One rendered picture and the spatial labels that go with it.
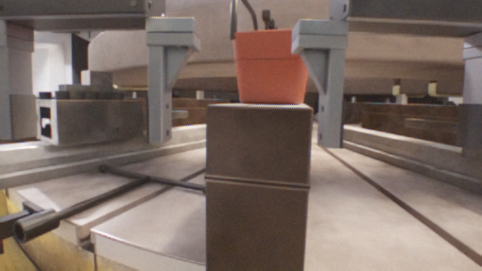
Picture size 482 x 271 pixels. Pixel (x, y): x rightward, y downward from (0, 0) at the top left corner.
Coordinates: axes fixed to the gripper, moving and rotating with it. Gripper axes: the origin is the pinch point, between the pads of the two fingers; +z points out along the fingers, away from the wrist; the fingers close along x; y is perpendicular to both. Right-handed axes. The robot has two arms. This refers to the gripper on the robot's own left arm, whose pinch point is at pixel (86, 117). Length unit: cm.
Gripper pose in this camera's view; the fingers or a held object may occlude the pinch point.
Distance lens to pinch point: 25.2
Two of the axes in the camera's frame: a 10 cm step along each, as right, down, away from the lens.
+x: -10.0, -0.2, 0.2
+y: 0.2, -0.9, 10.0
